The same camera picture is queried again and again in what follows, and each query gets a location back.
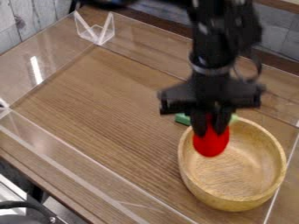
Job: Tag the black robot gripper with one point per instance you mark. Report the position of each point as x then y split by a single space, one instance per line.
203 91

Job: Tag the light wooden bowl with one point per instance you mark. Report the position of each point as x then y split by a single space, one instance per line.
237 180

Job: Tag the clear acrylic corner bracket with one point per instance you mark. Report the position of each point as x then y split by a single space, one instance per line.
96 34

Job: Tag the clear acrylic enclosure wall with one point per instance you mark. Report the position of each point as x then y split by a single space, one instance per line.
83 133

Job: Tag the red plush strawberry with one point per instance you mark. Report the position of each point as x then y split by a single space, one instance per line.
211 144

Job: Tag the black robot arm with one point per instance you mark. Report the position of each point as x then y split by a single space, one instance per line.
224 30

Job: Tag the green foam block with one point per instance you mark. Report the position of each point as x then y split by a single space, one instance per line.
183 119

